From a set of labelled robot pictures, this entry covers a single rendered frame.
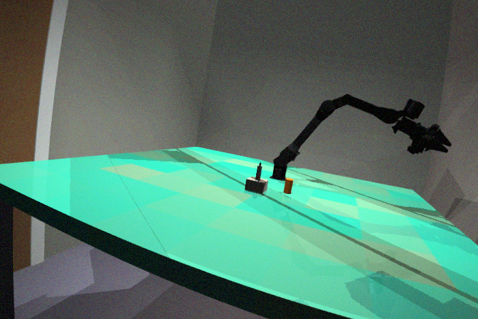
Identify cream block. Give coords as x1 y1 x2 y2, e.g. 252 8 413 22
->
245 176 269 193

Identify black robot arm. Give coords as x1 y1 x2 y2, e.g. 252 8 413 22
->
270 94 425 181

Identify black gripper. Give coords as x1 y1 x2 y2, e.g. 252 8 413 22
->
408 122 451 153

